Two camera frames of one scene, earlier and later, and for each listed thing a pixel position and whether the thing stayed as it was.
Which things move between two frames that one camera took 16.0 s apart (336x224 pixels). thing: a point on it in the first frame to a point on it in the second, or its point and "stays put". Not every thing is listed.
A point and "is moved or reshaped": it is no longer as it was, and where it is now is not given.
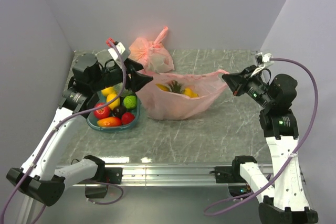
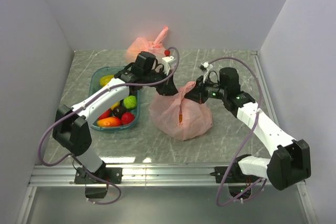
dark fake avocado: [118, 111] stays put
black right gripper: [238, 82] to [198, 93]
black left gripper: [137, 80] to [168, 87]
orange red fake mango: [110, 121] stays put
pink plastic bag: [159, 104] is moved or reshaped
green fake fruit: [130, 102] stays put
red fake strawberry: [127, 118] stays put
